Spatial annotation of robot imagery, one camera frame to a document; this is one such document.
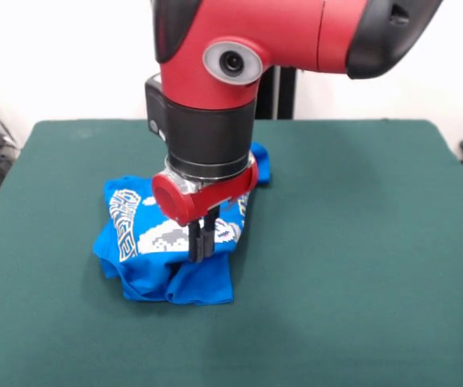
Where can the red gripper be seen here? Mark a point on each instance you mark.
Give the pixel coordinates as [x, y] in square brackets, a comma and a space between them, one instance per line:
[211, 195]

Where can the blue game-controller print t-shirt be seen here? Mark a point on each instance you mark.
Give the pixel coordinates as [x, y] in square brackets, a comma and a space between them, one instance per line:
[143, 274]

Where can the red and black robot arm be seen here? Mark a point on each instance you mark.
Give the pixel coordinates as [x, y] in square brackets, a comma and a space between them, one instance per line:
[223, 92]

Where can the dark green table cloth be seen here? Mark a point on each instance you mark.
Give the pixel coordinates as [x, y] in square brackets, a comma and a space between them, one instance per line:
[336, 282]

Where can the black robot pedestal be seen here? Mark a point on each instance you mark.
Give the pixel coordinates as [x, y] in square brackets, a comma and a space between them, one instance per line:
[288, 96]

